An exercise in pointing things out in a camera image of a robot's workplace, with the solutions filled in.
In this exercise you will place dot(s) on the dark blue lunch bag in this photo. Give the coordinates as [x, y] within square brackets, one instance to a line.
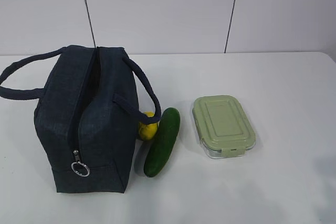
[87, 115]

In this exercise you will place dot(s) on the green cucumber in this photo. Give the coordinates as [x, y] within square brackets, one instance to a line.
[163, 143]

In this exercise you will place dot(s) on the yellow lemon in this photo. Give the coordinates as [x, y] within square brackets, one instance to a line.
[147, 132]

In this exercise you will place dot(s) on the glass container green lid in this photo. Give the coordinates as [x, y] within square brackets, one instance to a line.
[223, 127]

